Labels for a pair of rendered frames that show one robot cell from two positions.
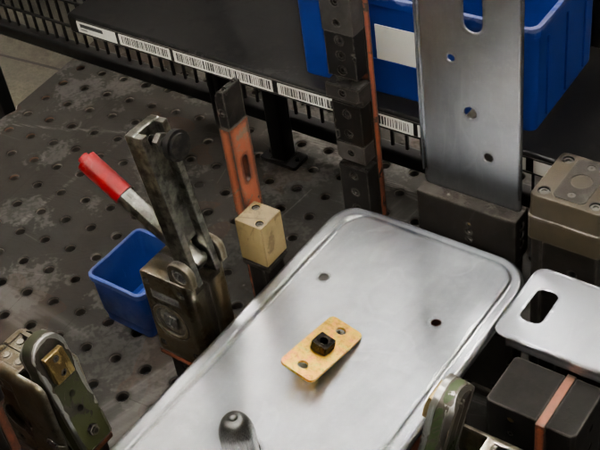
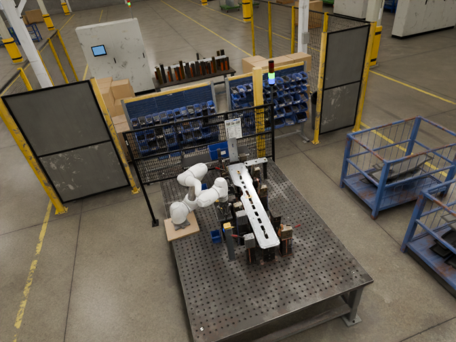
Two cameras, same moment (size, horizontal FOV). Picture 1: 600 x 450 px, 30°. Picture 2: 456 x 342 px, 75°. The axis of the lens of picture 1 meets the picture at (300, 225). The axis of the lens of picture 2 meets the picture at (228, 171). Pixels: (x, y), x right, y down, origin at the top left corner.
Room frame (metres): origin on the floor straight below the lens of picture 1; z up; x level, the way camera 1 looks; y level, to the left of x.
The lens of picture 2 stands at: (-1.09, 2.29, 3.12)
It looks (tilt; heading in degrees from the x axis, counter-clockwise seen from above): 35 degrees down; 310
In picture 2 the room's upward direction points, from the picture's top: 8 degrees counter-clockwise
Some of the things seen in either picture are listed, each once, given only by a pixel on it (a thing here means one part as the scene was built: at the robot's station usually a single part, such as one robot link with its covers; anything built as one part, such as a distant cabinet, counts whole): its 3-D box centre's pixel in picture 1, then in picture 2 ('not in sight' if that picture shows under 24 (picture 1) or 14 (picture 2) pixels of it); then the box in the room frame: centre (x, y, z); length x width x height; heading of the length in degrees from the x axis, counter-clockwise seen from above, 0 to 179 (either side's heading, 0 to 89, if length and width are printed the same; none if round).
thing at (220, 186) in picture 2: not in sight; (220, 187); (0.21, 0.89, 1.61); 0.13 x 0.11 x 0.16; 82
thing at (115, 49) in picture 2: not in sight; (116, 53); (6.85, -2.84, 1.22); 1.60 x 0.54 x 2.45; 54
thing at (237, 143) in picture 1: (262, 274); not in sight; (0.89, 0.05, 0.95); 0.03 x 0.01 x 0.50; 139
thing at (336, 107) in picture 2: not in sight; (341, 87); (0.52, -3.00, 1.00); 1.04 x 0.14 x 2.00; 54
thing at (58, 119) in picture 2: not in sight; (77, 150); (3.19, 0.68, 1.00); 1.34 x 0.14 x 2.00; 54
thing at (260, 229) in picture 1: (280, 339); not in sight; (0.85, 0.04, 0.88); 0.04 x 0.04 x 0.36; 49
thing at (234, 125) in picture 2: not in sight; (233, 129); (1.06, -0.44, 1.30); 0.23 x 0.02 x 0.31; 49
